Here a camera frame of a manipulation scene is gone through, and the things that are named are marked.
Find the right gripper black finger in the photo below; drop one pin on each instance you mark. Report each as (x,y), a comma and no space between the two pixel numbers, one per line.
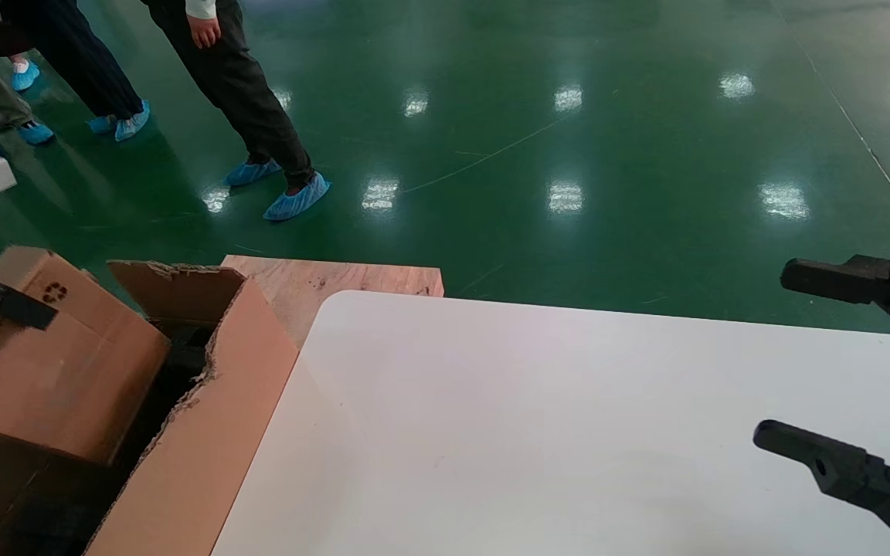
(839,467)
(831,279)

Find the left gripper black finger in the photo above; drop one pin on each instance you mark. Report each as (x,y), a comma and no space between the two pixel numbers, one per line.
(12,305)

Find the small cardboard box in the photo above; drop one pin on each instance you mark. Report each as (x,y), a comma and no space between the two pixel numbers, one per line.
(66,371)

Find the large open cardboard box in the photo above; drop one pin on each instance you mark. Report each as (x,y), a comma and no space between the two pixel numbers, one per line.
(205,432)

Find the black foam block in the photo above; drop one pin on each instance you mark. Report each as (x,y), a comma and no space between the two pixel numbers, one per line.
(190,347)

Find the person in dark striped trousers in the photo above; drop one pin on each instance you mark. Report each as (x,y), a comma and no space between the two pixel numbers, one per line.
(74,54)

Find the person in black trousers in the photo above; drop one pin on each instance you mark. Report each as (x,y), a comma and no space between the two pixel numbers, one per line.
(236,85)

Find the plywood board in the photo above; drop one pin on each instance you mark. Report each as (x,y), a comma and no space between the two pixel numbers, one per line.
(337,279)

